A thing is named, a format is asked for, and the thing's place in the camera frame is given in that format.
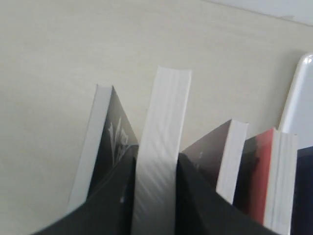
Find grey spine book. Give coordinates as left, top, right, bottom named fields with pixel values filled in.
left=131, top=67, right=192, bottom=235

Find black and white book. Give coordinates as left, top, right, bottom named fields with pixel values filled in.
left=66, top=85, right=138, bottom=213

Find white plastic tray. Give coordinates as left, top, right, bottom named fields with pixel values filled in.
left=278, top=52, right=313, bottom=135

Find blue moon cover book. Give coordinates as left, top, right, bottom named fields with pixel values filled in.
left=291, top=147, right=313, bottom=235

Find dark brown spine book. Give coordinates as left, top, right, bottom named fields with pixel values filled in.
left=183, top=119, right=248, bottom=204

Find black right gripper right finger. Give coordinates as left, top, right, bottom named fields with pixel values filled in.
left=175, top=153, right=275, bottom=235

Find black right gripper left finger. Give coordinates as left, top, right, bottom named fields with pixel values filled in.
left=37, top=144, right=137, bottom=235

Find red and teal book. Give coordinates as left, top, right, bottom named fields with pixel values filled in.
left=233, top=128, right=297, bottom=235

